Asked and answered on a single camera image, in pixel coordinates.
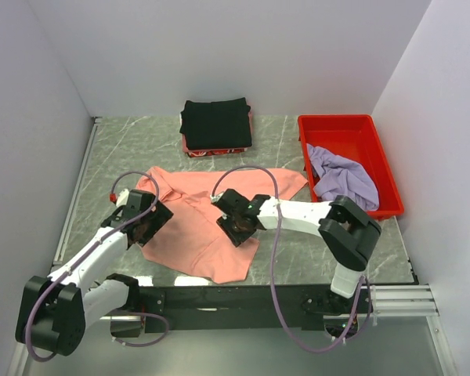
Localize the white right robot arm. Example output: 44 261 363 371
211 189 381 298

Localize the aluminium rail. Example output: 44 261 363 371
80 284 439 326
49 117 103 272

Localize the aluminium left side rail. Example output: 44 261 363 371
49 117 103 272

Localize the red plastic bin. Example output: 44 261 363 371
298 114 404 220

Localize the pink folded t shirt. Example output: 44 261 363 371
247 104 254 135

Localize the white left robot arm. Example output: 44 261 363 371
15 190 173 356

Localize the lavender t shirt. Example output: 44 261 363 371
306 143 380 212

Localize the salmon pink t shirt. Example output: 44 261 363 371
136 166 307 284

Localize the black folded t shirt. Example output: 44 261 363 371
179 97 252 150

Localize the aluminium front rail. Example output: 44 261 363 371
80 284 439 326

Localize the red patterned folded t shirt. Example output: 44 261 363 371
182 136 248 157

